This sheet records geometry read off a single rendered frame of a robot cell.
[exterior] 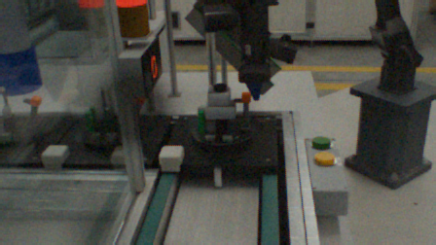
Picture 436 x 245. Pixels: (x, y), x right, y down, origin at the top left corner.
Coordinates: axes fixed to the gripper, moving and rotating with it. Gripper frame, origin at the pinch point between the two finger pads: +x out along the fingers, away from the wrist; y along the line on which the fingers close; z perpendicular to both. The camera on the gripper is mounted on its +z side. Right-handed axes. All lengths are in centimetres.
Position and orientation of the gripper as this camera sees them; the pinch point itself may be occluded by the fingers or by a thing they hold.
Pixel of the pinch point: (256, 85)
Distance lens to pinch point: 101.3
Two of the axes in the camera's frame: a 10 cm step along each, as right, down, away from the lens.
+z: 9.9, -0.1, -1.2
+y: 1.0, -4.3, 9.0
